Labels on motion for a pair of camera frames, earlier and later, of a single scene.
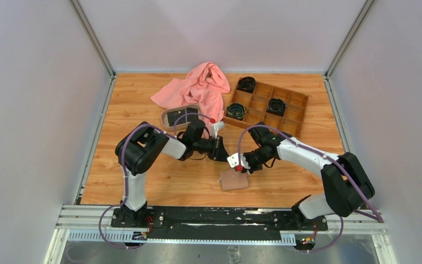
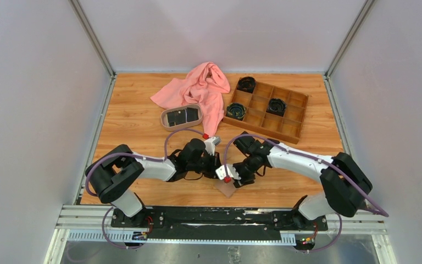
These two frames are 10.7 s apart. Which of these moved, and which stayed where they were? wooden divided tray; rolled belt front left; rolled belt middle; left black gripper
Moved: left black gripper
Stayed: rolled belt front left; rolled belt middle; wooden divided tray
